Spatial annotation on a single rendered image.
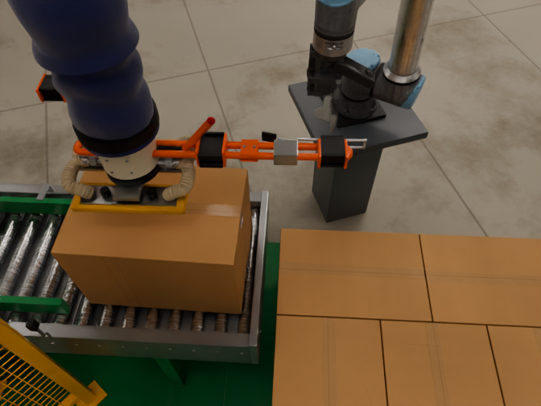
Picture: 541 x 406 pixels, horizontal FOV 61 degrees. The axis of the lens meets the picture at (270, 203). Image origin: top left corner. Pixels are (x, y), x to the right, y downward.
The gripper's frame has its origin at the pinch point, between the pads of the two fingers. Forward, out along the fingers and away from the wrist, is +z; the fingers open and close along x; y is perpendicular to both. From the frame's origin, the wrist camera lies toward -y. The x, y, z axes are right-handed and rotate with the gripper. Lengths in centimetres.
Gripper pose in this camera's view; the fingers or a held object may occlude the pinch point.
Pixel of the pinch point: (332, 113)
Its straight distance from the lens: 124.5
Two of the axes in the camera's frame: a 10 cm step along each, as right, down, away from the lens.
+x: -0.5, 8.1, -5.9
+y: -10.0, -0.4, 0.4
